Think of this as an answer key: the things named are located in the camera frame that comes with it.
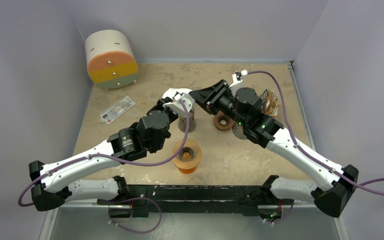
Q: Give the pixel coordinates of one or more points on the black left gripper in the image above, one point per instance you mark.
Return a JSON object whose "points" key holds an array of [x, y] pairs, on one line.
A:
{"points": [[161, 102]]}

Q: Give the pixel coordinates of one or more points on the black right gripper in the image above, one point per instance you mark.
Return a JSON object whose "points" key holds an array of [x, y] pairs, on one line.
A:
{"points": [[211, 98]]}

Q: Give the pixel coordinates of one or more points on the white paper coffee filter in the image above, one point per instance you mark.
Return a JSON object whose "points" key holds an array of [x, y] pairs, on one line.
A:
{"points": [[172, 92]]}

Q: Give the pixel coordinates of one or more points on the clear ribbed glass dripper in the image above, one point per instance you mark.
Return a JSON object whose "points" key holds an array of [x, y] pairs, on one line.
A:
{"points": [[189, 152]]}

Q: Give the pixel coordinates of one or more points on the clear plastic filter packet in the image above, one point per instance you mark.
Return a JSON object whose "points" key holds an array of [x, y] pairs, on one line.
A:
{"points": [[116, 110]]}

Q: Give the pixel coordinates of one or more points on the orange glass carafe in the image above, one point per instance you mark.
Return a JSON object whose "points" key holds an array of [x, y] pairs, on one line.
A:
{"points": [[187, 171]]}

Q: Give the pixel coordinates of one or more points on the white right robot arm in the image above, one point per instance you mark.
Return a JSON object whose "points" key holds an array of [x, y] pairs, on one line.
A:
{"points": [[326, 188]]}

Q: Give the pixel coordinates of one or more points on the orange coffee filter box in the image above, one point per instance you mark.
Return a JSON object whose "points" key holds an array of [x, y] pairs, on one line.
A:
{"points": [[270, 103]]}

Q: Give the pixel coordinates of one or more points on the grey glass carafe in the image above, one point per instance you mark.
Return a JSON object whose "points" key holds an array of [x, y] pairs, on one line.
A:
{"points": [[187, 124]]}

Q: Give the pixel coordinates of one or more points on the white round drawer cabinet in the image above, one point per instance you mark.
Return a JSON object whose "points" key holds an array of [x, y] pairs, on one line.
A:
{"points": [[110, 61]]}

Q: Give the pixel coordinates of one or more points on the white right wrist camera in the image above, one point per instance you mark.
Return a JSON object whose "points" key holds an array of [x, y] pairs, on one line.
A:
{"points": [[237, 80]]}

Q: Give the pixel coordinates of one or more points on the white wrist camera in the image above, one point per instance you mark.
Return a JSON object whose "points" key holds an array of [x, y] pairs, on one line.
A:
{"points": [[237, 80], [181, 106]]}

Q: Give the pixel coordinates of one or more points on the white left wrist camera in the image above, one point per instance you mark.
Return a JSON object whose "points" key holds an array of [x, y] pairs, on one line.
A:
{"points": [[181, 106]]}

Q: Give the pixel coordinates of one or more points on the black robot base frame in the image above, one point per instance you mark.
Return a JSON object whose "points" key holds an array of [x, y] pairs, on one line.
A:
{"points": [[247, 200]]}

